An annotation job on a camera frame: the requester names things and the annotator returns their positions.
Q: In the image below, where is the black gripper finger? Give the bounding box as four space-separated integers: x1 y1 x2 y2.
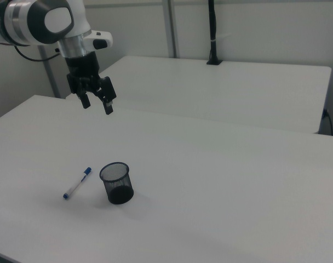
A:
96 76 118 116
67 73 91 110

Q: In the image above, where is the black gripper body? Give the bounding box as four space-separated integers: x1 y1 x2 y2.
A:
65 53 102 95

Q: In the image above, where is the white marker with blue cap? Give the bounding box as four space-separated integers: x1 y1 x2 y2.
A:
62 166 93 200

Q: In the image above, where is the black mesh pen cup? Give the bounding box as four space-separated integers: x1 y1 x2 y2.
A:
99 161 135 205

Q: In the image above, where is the grey metal frame post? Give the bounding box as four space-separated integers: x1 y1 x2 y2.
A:
162 0 181 59
37 45 61 99

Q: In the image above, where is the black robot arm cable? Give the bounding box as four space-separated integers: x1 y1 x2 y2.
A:
14 45 60 62

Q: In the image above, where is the black camera stand pole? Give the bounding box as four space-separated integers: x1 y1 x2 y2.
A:
206 0 224 66

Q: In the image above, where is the black wall power cable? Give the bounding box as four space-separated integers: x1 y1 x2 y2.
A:
322 108 333 136

